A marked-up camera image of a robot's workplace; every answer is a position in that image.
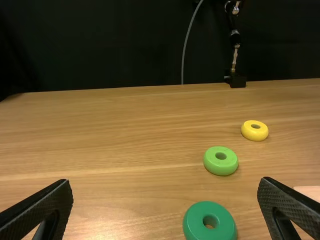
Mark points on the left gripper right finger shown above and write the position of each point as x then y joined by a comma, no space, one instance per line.
295,207

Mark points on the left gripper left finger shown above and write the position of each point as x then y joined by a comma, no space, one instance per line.
15,222

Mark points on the black clamp stand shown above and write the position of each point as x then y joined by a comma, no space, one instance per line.
237,81

